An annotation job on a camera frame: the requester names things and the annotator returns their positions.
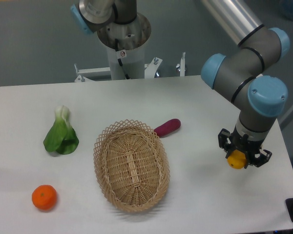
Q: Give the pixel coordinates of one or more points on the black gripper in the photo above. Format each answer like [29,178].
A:
[230,142]

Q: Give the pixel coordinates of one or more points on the yellow mango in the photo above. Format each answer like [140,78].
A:
[237,159]

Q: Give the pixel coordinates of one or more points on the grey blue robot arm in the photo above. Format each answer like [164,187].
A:
[238,78]

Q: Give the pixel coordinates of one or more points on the grey metal leg right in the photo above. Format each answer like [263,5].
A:
[286,118]

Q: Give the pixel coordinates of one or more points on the purple sweet potato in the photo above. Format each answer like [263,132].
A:
[168,127]

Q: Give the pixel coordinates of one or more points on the woven wicker basket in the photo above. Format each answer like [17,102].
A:
[131,166]

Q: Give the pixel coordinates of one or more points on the green bok choy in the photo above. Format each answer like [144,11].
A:
[61,137]

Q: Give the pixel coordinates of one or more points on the orange mandarin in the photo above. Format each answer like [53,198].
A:
[44,197]

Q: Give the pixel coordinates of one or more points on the white metal frame bracket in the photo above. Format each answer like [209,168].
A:
[116,72]

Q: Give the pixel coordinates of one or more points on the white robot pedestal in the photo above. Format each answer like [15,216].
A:
[125,43]

